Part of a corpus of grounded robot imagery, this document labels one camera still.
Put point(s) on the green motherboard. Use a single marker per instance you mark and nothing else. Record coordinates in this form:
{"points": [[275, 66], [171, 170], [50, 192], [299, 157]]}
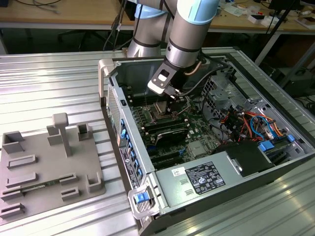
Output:
{"points": [[197, 127]]}

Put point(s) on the blue case latch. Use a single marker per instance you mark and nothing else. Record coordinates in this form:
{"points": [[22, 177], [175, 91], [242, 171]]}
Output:
{"points": [[141, 198]]}

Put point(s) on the silver chipset heat sink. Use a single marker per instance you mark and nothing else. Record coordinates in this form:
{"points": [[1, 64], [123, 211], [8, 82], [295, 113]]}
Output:
{"points": [[199, 148]]}

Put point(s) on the black graphics card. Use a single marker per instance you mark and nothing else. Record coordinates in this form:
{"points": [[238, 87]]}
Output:
{"points": [[169, 137]]}

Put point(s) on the green RAM stick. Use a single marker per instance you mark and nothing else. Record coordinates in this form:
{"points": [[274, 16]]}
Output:
{"points": [[41, 185]]}

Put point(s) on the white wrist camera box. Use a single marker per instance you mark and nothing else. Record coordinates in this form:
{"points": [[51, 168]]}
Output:
{"points": [[160, 84]]}

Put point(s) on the black RAM slot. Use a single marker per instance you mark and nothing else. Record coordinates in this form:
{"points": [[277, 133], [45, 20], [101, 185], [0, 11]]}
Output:
{"points": [[142, 100], [165, 122], [169, 127]]}

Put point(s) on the wooden desk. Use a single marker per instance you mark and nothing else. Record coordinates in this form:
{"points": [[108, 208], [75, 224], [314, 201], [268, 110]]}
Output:
{"points": [[81, 14]]}

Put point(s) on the open grey PC case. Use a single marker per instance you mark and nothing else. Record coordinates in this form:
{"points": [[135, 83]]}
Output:
{"points": [[137, 76]]}

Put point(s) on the grey power supply unit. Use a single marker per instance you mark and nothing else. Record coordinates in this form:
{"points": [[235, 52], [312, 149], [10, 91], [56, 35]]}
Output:
{"points": [[172, 189]]}

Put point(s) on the grey parts rack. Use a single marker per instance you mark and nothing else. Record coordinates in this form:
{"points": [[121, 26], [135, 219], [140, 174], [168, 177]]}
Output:
{"points": [[49, 162]]}

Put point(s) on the blue disk carrier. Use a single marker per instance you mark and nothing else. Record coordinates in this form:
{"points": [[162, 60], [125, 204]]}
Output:
{"points": [[267, 147]]}

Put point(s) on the black box on floor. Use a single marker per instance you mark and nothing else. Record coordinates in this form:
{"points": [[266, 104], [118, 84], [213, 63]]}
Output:
{"points": [[299, 83]]}

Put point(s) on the black office chair base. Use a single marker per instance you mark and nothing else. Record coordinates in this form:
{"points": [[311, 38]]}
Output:
{"points": [[81, 37]]}

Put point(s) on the small white box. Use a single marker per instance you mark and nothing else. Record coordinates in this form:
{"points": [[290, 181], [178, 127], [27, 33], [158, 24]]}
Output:
{"points": [[261, 19]]}

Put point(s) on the silver perforated drive cage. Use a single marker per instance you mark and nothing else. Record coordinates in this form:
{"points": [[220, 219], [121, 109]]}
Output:
{"points": [[221, 96]]}

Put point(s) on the black plastic fan shroud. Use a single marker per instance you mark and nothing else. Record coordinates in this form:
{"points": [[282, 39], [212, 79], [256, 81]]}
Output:
{"points": [[246, 155]]}

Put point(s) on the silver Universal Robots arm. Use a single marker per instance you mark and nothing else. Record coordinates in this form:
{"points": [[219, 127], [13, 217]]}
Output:
{"points": [[187, 32]]}

